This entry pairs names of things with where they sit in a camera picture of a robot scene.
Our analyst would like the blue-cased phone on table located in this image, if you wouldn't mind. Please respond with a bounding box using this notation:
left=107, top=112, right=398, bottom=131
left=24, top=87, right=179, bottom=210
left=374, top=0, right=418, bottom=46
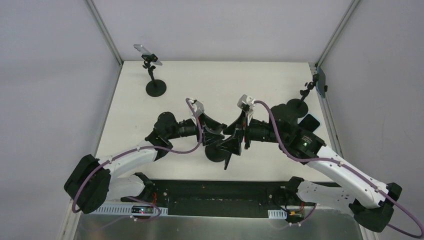
left=298, top=113, right=321, bottom=133

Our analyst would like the black phone stand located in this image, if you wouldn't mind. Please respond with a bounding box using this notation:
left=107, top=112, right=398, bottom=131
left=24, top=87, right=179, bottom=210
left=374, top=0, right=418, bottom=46
left=204, top=143, right=230, bottom=163
left=141, top=53, right=167, bottom=97
left=286, top=73, right=320, bottom=118

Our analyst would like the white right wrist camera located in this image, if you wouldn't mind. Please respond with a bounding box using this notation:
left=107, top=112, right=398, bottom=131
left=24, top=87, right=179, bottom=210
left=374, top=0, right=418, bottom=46
left=237, top=94, right=256, bottom=115

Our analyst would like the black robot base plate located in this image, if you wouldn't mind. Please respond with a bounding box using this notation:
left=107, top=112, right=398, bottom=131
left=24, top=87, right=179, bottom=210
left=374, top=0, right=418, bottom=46
left=138, top=179, right=301, bottom=218

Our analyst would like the white slotted cable duct right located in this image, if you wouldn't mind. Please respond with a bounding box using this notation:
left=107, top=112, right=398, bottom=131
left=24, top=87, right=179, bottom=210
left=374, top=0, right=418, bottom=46
left=267, top=209, right=288, bottom=220

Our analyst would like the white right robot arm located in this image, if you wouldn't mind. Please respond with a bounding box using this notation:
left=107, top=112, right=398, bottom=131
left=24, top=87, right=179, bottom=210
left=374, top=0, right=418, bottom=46
left=218, top=103, right=402, bottom=233

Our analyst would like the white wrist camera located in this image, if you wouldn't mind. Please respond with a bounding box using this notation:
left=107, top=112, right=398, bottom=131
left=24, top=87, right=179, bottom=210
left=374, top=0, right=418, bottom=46
left=237, top=94, right=256, bottom=115
left=188, top=98, right=205, bottom=123

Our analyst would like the white slotted cable duct left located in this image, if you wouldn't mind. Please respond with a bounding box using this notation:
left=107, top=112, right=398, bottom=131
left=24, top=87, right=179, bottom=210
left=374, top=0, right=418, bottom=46
left=91, top=203, right=169, bottom=217

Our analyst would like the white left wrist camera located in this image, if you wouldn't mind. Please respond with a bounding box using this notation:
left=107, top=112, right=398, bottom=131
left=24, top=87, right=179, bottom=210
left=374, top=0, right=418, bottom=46
left=188, top=98, right=205, bottom=123

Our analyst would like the silver phone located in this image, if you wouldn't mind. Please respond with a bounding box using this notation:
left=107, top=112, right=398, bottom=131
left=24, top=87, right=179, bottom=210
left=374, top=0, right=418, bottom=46
left=133, top=44, right=163, bottom=66

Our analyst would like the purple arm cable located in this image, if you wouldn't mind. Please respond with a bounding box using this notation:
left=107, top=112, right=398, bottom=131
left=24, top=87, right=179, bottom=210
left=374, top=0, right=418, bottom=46
left=253, top=100, right=424, bottom=239
left=71, top=97, right=204, bottom=223

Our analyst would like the black phone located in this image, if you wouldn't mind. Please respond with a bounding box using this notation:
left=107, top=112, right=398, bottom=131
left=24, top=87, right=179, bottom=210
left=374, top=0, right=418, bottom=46
left=216, top=127, right=245, bottom=170

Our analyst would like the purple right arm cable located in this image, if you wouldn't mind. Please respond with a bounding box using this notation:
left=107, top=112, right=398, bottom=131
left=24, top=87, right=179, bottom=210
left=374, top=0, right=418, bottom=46
left=253, top=100, right=424, bottom=239

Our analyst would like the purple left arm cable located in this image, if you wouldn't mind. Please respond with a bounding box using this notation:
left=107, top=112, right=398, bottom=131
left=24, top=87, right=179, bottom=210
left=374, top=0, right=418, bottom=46
left=71, top=97, right=204, bottom=223

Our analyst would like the white slotted cable duct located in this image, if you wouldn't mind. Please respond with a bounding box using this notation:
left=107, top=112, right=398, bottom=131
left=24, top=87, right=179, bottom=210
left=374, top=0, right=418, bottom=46
left=91, top=203, right=169, bottom=217
left=267, top=209, right=288, bottom=220

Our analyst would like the blue phone on stand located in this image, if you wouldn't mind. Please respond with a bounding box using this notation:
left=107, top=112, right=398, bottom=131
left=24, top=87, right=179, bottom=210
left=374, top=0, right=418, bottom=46
left=315, top=66, right=328, bottom=99

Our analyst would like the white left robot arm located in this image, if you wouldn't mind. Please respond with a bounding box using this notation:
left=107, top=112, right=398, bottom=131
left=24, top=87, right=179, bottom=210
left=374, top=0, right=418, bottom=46
left=64, top=112, right=227, bottom=214

